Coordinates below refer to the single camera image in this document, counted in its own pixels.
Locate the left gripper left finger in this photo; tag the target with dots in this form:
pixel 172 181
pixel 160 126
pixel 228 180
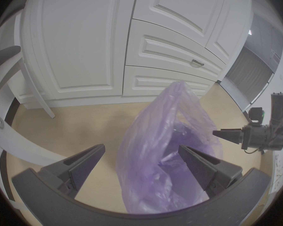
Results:
pixel 70 173

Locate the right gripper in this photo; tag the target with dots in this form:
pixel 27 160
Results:
pixel 257 136

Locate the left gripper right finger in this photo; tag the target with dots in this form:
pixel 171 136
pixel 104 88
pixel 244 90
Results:
pixel 214 175

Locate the purple plastic bag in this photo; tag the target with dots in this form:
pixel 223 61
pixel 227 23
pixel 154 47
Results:
pixel 143 173

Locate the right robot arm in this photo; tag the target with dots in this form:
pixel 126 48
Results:
pixel 279 107

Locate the white chair with grey seat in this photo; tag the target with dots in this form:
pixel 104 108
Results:
pixel 21 140

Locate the grey curtain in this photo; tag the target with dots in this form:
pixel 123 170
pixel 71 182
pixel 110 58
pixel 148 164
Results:
pixel 250 76

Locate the white wardrobe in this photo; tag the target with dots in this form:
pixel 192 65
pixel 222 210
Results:
pixel 85 43

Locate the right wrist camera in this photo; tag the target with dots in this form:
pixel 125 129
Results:
pixel 255 114

